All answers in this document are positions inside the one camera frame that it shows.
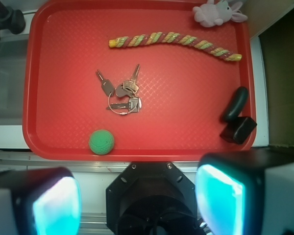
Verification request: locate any pink plush bunny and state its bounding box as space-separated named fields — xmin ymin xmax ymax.
xmin=192 ymin=0 xmax=248 ymax=27

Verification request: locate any clear plastic bin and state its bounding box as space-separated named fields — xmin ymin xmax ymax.
xmin=0 ymin=39 xmax=28 ymax=125

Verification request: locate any twisted green red rope toy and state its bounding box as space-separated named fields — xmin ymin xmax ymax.
xmin=108 ymin=31 xmax=243 ymax=62

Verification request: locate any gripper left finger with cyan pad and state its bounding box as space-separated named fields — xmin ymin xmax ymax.
xmin=0 ymin=167 xmax=82 ymax=235

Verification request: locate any black oblong rubber piece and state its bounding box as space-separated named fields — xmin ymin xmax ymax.
xmin=221 ymin=86 xmax=249 ymax=122

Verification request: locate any bunch of keys on ring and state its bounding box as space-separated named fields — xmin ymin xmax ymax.
xmin=96 ymin=64 xmax=142 ymax=116

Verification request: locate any small black box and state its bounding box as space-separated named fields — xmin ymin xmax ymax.
xmin=220 ymin=117 xmax=257 ymax=144

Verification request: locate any red plastic tray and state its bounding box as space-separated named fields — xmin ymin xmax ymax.
xmin=23 ymin=0 xmax=256 ymax=161

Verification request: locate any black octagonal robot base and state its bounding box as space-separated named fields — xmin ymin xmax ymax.
xmin=106 ymin=162 xmax=205 ymax=235

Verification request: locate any green golf ball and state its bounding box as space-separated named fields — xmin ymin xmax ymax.
xmin=89 ymin=129 xmax=115 ymax=155

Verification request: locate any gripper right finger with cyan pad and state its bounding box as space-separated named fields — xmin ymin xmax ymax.
xmin=195 ymin=149 xmax=294 ymax=235

